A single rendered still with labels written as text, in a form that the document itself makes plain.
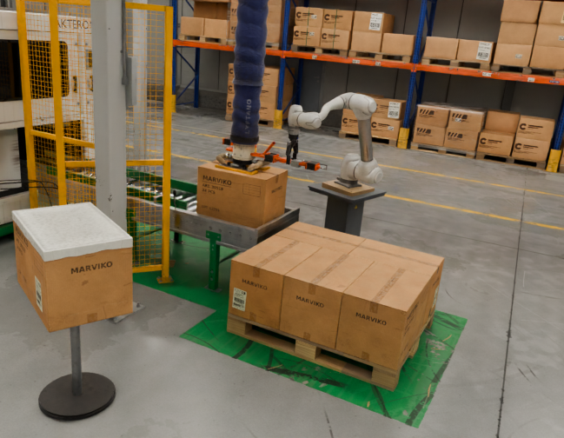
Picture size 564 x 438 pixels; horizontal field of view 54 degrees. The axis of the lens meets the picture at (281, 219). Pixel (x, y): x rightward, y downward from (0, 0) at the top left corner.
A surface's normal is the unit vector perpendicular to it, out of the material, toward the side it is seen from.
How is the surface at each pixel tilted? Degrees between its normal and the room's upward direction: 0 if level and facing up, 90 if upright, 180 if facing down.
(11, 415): 0
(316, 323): 90
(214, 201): 90
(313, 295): 90
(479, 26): 90
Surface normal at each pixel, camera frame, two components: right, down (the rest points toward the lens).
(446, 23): -0.41, 0.26
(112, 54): 0.88, 0.22
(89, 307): 0.59, 0.31
